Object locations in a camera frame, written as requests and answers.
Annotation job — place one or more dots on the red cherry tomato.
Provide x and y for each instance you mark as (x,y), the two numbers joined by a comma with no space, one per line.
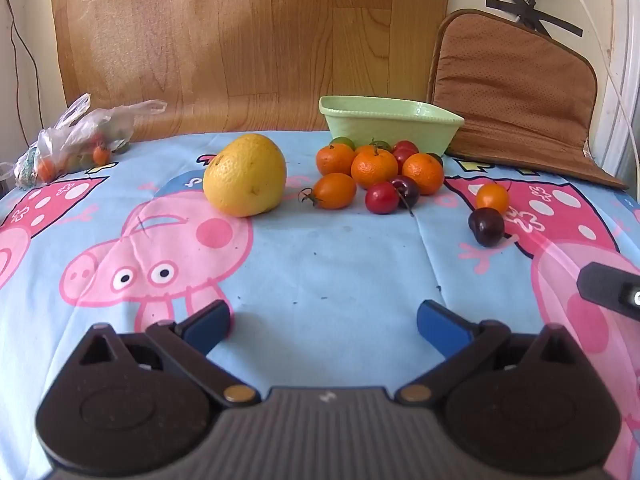
(405,149)
(381,198)

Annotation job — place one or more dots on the small orange cherry tomato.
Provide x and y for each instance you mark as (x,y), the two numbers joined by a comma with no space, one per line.
(101,154)

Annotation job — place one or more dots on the wood pattern sheet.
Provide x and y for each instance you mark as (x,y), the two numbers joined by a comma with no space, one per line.
(225,45)

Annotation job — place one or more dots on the orange cherry tomato with stem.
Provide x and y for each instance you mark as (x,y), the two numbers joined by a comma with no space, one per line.
(336,191)

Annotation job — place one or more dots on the cartoon pig printed blanket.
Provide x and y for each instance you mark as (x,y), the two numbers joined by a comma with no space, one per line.
(310,260)

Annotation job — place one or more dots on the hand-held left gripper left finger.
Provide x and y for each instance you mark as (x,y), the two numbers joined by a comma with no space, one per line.
(207,327)

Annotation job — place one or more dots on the brown padded cushion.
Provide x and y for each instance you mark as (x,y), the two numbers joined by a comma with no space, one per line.
(515,90)

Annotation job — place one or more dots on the dark purple cherry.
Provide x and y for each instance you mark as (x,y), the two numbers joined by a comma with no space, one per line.
(409,187)
(486,227)
(437,158)

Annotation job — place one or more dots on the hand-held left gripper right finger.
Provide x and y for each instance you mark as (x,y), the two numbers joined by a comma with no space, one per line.
(442,327)

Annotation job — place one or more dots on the orange mandarin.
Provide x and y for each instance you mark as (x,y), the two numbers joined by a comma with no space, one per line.
(424,174)
(374,169)
(334,159)

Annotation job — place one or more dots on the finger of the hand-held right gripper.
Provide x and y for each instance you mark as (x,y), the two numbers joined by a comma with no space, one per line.
(602,287)

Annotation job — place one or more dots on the large yellow pomelo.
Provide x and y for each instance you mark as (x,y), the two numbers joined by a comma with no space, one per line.
(245,175)

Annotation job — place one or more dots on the black tape strips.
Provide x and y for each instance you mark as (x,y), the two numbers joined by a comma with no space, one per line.
(532,12)

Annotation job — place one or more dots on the white framed glass door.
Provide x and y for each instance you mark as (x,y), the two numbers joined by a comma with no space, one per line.
(622,50)

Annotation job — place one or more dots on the light green rectangular bowl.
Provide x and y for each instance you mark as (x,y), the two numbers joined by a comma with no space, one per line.
(390,120)

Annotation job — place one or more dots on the clear plastic bag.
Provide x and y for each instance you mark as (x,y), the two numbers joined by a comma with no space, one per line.
(75,135)

